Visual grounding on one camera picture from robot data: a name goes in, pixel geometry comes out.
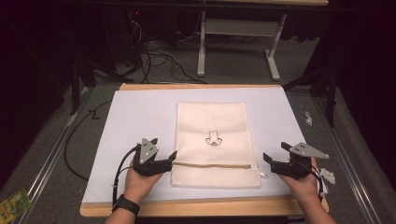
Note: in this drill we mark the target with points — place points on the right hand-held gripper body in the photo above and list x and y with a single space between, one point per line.
292 168

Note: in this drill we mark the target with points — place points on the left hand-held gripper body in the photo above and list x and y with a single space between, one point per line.
146 152

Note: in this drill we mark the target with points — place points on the cream zippered cloth bag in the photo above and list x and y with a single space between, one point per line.
214 124

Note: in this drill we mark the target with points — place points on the person's right hand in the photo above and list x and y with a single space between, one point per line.
305 186

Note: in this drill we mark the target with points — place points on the person's left hand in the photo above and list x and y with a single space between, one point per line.
138 185

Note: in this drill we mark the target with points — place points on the white table mat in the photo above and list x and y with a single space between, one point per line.
140 118

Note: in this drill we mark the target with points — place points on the small white paper scrap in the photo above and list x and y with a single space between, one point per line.
308 118

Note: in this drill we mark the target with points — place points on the crumpled white paper scrap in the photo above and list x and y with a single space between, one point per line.
327 175

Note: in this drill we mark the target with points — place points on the black wristwatch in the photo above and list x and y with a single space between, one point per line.
126 204

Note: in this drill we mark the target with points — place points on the black metal stand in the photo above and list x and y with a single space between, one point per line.
331 93
75 90

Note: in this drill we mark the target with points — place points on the green packet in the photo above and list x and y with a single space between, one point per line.
14 205

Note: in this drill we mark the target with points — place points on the metal floor rail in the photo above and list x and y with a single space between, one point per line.
345 161
46 168

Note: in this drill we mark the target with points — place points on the white desk frame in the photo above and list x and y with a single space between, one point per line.
239 27

